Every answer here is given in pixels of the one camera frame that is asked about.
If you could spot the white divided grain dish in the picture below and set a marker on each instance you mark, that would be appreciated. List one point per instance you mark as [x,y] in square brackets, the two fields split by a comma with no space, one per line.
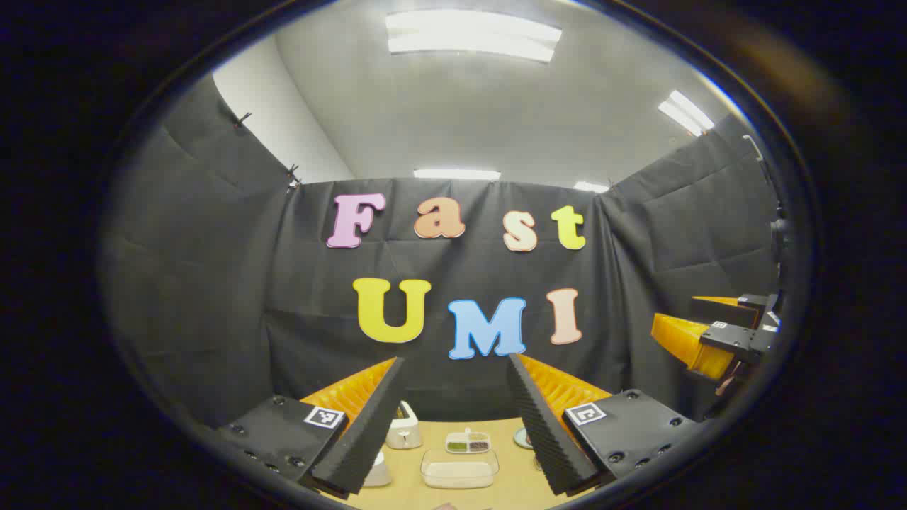
[468,443]

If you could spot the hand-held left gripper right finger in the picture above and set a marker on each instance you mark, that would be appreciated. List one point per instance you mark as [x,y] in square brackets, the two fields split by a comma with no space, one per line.
[542,432]

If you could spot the pale green plate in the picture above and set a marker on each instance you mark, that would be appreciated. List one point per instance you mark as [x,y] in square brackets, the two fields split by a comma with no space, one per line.
[523,439]

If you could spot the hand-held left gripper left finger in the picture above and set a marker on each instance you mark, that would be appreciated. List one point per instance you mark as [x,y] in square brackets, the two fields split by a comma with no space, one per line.
[368,432]

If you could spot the ceiling light panel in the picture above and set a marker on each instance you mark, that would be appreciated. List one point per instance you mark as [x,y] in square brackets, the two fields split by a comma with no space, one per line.
[471,34]
[590,187]
[457,174]
[686,111]

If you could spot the white rice cooker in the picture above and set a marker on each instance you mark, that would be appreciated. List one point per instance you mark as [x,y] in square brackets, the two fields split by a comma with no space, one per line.
[377,471]

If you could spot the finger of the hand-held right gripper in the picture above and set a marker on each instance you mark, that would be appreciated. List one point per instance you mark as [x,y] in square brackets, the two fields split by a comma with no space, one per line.
[684,340]
[723,309]

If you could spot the clear container of rice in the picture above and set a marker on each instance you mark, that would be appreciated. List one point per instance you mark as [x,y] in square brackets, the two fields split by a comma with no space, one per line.
[459,469]

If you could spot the black backdrop cloth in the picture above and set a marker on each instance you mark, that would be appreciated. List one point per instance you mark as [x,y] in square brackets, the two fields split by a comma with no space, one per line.
[212,283]

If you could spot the white toaster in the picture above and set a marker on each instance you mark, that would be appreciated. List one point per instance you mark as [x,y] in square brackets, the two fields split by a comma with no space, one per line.
[404,433]

